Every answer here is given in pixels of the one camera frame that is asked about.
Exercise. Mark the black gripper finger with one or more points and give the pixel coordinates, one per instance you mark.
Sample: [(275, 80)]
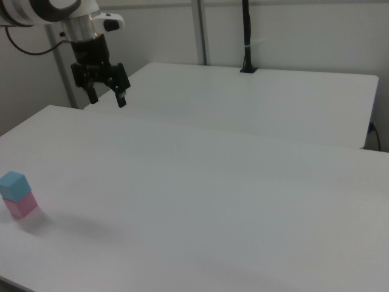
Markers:
[(121, 98), (92, 95)]

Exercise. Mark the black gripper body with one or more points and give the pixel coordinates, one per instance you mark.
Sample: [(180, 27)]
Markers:
[(91, 53)]

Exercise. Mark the blue cube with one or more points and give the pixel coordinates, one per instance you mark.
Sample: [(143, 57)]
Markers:
[(13, 185)]

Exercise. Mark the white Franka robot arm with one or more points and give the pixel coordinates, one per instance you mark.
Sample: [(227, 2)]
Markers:
[(39, 10)]

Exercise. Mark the pink cube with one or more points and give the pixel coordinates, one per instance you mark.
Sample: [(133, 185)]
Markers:
[(21, 205)]

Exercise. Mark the white side table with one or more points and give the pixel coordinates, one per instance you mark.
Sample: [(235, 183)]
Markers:
[(243, 100)]

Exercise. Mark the aluminium frame post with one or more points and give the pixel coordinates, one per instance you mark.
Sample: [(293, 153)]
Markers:
[(62, 76), (201, 30)]

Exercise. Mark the black camera stand pole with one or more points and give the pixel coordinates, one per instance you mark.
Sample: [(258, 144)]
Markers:
[(247, 36)]

